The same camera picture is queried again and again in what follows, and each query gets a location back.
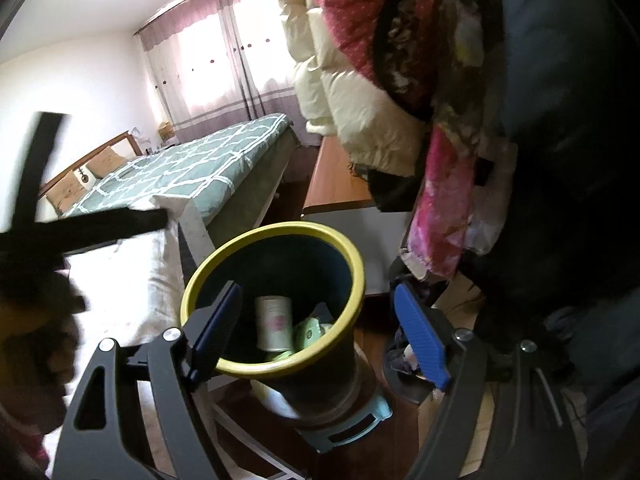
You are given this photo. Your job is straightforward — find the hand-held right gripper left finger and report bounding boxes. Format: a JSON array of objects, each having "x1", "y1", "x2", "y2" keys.
[{"x1": 50, "y1": 281, "x2": 244, "y2": 480}]

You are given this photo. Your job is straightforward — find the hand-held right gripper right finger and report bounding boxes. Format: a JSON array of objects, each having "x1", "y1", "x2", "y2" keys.
[{"x1": 393, "y1": 280, "x2": 601, "y2": 480}]

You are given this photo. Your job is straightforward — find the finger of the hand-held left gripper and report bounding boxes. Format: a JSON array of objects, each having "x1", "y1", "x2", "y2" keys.
[
  {"x1": 15, "y1": 111, "x2": 66, "y2": 233},
  {"x1": 0, "y1": 207, "x2": 170, "y2": 261}
]

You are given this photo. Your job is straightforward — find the paper cup with apple print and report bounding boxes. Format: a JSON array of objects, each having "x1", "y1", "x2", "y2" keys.
[{"x1": 255, "y1": 296, "x2": 293, "y2": 351}]

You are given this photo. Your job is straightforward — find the dark bin with yellow rim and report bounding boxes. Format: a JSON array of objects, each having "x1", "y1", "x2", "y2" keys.
[{"x1": 180, "y1": 221, "x2": 367, "y2": 426}]

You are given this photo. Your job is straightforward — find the green plastic cup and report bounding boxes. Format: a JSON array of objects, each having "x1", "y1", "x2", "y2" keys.
[{"x1": 294, "y1": 315, "x2": 333, "y2": 351}]

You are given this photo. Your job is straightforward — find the brown pillow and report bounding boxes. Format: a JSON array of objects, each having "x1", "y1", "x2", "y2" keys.
[
  {"x1": 47, "y1": 177, "x2": 86, "y2": 211},
  {"x1": 87, "y1": 147, "x2": 128, "y2": 178}
]

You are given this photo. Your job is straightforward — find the green checked duvet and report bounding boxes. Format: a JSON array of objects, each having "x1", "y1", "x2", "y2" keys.
[{"x1": 62, "y1": 112, "x2": 293, "y2": 221}]

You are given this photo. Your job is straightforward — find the teal plastic stool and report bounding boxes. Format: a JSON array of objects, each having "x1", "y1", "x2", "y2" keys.
[{"x1": 295, "y1": 392, "x2": 393, "y2": 456}]

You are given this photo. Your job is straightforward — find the pink floral garment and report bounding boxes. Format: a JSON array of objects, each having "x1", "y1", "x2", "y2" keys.
[{"x1": 407, "y1": 125, "x2": 516, "y2": 281}]

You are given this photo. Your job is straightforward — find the wooden bed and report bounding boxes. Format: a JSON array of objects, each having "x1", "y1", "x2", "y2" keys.
[{"x1": 39, "y1": 112, "x2": 301, "y2": 241}]

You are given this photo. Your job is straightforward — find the wooden desk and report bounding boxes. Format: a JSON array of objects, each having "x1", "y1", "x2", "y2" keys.
[{"x1": 302, "y1": 135, "x2": 416, "y2": 271}]

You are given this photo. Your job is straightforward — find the pink and white curtains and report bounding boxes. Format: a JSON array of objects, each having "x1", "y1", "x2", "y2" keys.
[{"x1": 135, "y1": 0, "x2": 306, "y2": 146}]

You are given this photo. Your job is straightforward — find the cream puffer jacket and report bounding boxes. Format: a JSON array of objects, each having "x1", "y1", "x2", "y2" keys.
[{"x1": 274, "y1": 0, "x2": 431, "y2": 176}]

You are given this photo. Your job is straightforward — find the red quilted jacket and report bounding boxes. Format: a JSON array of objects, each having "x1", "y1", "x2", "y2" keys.
[{"x1": 300, "y1": 0, "x2": 451, "y2": 111}]

